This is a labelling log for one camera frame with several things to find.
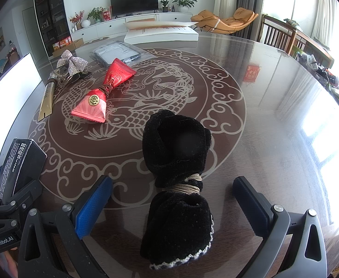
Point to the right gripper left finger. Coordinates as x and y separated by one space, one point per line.
38 254

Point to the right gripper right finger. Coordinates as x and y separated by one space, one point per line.
306 253

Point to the small black box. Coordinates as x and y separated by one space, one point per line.
24 163

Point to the gold tube with cap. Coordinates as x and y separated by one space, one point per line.
56 80

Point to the black knit cloth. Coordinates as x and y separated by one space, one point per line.
180 225

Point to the red packet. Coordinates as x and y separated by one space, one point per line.
94 105

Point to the white cardboard storage box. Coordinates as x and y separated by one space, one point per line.
15 88

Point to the brown cardboard box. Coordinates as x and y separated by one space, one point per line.
63 45

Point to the clear bagged tablet case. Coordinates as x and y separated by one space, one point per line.
126 53

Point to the red flowers white vase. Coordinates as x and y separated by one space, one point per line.
78 21

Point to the white tv cabinet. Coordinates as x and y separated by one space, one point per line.
116 27

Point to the green potted plant left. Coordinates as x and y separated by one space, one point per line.
96 14

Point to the green potted plant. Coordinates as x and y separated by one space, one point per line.
185 5
96 14

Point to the wooden dining chair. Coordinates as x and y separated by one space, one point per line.
277 34

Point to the dark glass display cabinet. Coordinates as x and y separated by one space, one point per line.
52 22

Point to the large white flat box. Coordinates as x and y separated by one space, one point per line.
159 31

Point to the orange rocking lounge chair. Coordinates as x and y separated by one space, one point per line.
209 22

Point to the black flat television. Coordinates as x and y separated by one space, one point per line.
121 7

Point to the green potted plant right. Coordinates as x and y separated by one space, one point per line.
185 5

